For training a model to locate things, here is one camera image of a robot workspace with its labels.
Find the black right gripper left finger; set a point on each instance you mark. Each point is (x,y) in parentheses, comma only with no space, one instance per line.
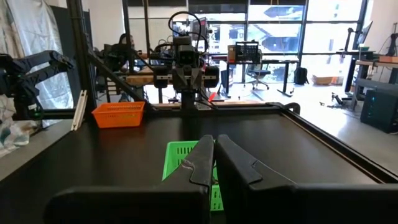
(140,205)

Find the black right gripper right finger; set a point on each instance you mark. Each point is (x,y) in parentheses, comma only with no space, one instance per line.
(280,205)

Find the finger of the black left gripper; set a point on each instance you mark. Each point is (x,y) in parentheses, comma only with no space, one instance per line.
(193,79)
(180,79)

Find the green plastic basket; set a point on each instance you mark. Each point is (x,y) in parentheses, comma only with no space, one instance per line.
(174,155)

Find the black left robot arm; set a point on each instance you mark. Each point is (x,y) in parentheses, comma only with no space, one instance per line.
(188,101)

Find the red tag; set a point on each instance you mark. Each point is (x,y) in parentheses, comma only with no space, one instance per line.
(212,96)

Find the small cardboard box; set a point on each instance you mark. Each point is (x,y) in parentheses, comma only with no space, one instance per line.
(231,53)

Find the person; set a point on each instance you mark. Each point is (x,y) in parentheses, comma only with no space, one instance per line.
(126,40)

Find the black table mat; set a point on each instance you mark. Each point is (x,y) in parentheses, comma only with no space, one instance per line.
(124,155)

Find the black perforated crate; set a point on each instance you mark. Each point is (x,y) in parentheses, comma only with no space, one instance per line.
(247,53)

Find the orange plastic basket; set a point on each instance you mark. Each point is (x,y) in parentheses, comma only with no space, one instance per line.
(118,119)

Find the black office chair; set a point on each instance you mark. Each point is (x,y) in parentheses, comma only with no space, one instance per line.
(258,74)

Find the black office desk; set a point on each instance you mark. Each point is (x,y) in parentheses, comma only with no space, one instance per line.
(280,61)

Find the white plastic strip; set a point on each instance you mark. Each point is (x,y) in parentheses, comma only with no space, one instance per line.
(79,112)

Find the black backpack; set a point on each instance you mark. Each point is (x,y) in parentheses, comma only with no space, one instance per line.
(301,76)

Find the black floor tool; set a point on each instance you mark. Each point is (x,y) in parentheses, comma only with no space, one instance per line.
(337,99)

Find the flat cardboard box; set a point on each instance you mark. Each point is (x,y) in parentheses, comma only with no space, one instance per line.
(325,80)

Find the white plastic sheet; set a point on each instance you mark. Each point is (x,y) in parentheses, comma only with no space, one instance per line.
(37,31)

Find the black computer tower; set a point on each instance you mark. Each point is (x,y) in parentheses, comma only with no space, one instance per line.
(381,105)

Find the crumpled clear plastic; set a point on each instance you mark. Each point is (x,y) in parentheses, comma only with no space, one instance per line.
(12,137)

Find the wooden-top desk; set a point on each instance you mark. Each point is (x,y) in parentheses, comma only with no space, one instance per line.
(373,63)

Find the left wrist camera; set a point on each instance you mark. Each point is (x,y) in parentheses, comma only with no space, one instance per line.
(186,56)

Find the black aluminium table frame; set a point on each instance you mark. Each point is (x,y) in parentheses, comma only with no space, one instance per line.
(80,46)

